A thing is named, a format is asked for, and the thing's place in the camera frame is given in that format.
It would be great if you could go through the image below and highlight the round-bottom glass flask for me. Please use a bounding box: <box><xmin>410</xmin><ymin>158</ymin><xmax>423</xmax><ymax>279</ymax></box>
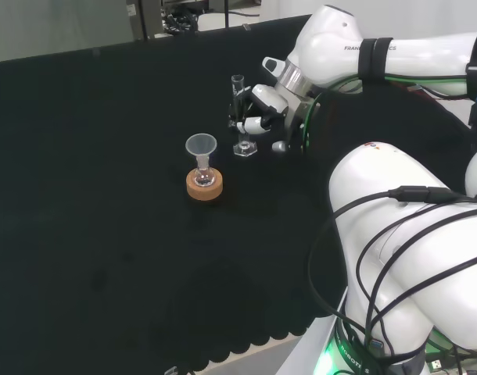
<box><xmin>193</xmin><ymin>155</ymin><xmax>217</xmax><ymax>188</ymax></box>

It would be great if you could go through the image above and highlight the black cloth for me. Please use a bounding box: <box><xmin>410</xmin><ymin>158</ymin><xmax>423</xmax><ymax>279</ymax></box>
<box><xmin>0</xmin><ymin>14</ymin><xmax>477</xmax><ymax>372</ymax></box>

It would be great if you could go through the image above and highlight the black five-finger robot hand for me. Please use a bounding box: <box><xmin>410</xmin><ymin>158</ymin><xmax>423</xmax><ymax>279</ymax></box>
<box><xmin>227</xmin><ymin>84</ymin><xmax>322</xmax><ymax>154</ymax></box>

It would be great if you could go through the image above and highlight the clear glass graduated cylinder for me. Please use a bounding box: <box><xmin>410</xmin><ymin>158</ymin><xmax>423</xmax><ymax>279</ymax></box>
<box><xmin>230</xmin><ymin>74</ymin><xmax>259</xmax><ymax>159</ymax></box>

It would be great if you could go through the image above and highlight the grey metal frame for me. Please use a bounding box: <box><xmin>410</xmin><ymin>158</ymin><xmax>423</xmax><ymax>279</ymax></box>
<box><xmin>124</xmin><ymin>0</ymin><xmax>263</xmax><ymax>41</ymax></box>

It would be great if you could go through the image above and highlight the clear plastic funnel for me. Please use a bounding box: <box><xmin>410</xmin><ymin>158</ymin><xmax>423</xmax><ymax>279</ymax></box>
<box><xmin>185</xmin><ymin>133</ymin><xmax>218</xmax><ymax>166</ymax></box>

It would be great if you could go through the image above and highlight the cork ring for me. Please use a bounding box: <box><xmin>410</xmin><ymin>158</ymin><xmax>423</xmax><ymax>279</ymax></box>
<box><xmin>185</xmin><ymin>168</ymin><xmax>225</xmax><ymax>202</ymax></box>

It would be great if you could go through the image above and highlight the green cable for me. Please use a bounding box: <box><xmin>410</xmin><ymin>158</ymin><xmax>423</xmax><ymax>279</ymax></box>
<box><xmin>300</xmin><ymin>73</ymin><xmax>476</xmax><ymax>155</ymax></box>

